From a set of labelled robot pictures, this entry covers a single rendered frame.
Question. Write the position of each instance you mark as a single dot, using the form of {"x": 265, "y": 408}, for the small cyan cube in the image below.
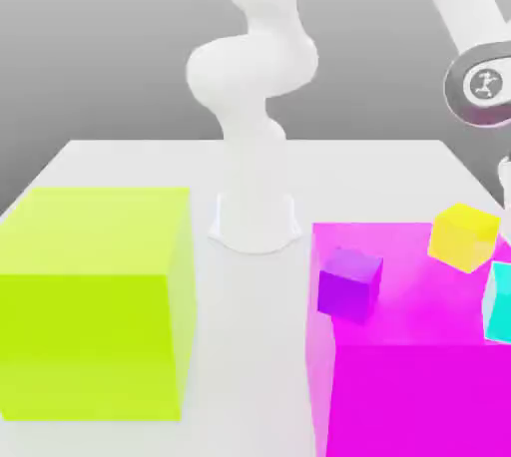
{"x": 501, "y": 305}

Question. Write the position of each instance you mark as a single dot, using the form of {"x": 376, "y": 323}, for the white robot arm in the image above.
{"x": 251, "y": 66}

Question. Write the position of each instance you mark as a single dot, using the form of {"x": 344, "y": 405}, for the small yellow cube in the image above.
{"x": 459, "y": 239}

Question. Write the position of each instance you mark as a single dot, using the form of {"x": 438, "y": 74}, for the large lime box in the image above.
{"x": 84, "y": 345}

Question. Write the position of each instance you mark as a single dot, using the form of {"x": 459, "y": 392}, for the large magenta box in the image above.
{"x": 419, "y": 397}

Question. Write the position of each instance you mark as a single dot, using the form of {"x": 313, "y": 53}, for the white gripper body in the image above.
{"x": 507, "y": 223}

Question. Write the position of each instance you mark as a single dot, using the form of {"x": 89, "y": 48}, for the small purple cube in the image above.
{"x": 345, "y": 295}

